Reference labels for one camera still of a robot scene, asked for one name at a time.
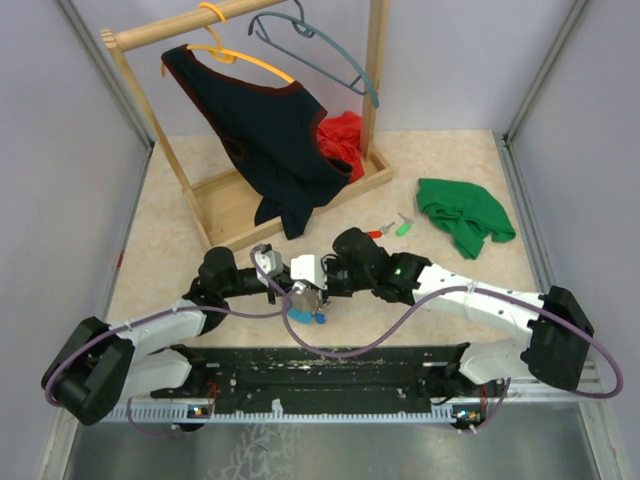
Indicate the navy tank top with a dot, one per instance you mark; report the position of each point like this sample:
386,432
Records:
270,136

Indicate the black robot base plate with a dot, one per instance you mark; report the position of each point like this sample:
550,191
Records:
386,380

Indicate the key with green tag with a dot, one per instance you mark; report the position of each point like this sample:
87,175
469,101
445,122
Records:
405,227

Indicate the blue-grey hanger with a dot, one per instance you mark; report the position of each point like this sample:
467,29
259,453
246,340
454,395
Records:
292,35

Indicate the wooden clothes rack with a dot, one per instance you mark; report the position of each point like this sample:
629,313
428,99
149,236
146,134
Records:
224,206

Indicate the green cloth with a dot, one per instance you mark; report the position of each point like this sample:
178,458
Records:
466,211

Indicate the yellow hanger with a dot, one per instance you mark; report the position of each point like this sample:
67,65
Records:
225,56

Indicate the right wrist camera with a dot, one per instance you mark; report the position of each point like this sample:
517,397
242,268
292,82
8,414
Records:
308,268

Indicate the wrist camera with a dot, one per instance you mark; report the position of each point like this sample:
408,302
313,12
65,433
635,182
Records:
308,268
267,262

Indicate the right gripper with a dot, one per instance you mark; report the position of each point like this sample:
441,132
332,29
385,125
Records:
328,268

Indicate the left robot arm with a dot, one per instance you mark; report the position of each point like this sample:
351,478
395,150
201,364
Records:
101,364

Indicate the key with red tag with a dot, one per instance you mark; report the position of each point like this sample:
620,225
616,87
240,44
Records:
381,231

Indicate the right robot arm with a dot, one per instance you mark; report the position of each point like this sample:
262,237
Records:
547,334

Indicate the red cloth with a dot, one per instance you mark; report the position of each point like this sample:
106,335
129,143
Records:
339,137

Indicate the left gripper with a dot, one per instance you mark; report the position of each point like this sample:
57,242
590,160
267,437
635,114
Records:
283,280

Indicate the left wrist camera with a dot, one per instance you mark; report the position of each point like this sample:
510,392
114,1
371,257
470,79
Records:
267,262

